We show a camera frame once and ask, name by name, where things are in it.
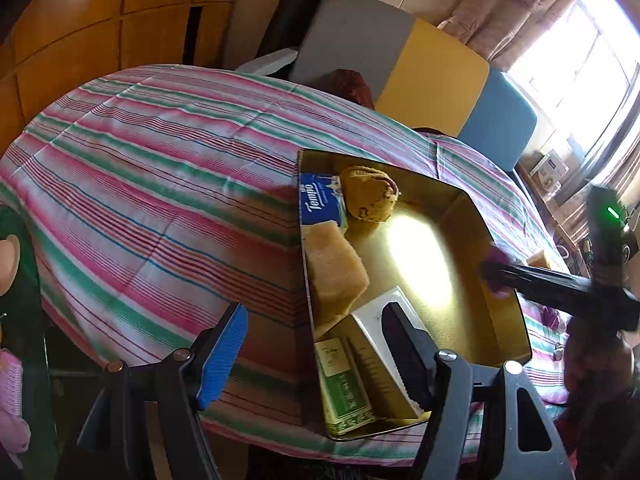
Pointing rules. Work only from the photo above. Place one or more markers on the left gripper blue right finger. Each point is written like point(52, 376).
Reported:
point(413, 351)

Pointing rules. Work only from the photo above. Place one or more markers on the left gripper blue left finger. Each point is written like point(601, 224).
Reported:
point(216, 357)

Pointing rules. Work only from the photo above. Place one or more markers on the white cardboard box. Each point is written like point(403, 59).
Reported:
point(376, 363)

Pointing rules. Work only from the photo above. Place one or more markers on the small green box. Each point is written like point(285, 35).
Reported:
point(346, 405)

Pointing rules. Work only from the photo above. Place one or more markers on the yellow sponge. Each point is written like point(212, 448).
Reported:
point(336, 274)

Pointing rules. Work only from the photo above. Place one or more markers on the gold storage box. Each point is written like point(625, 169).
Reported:
point(431, 247)

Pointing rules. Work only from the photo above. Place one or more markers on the blue tissue pack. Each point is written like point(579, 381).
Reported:
point(321, 199)

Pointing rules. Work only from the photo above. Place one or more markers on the right hand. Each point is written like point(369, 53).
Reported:
point(597, 368)

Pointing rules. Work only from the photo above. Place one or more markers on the striped bed sheet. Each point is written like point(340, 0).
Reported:
point(158, 195)

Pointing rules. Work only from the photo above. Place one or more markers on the multicolour headboard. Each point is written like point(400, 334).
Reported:
point(413, 72)

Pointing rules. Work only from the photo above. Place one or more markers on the curtain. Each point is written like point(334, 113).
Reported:
point(501, 31)

